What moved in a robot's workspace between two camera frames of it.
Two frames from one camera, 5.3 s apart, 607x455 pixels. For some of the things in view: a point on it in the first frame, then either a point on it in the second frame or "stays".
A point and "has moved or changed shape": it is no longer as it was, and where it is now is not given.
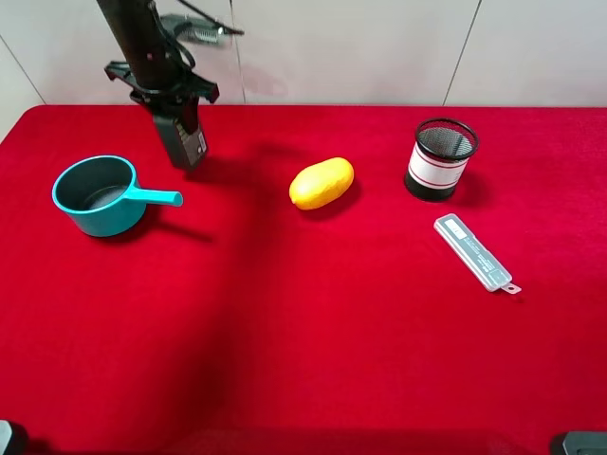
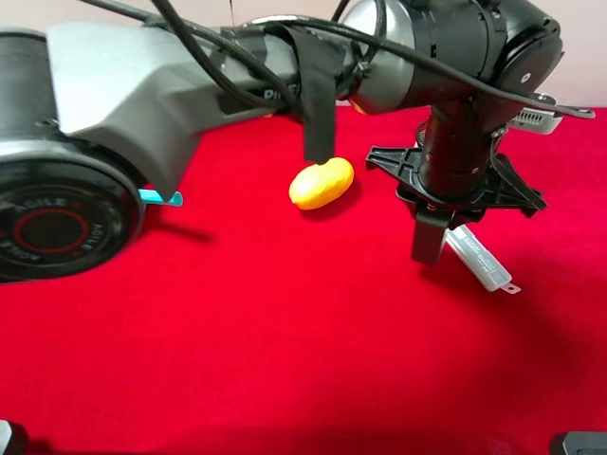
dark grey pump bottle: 184,151 has moved or changed shape
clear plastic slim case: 473,254 stays
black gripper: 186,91 to 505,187
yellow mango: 321,182 stays
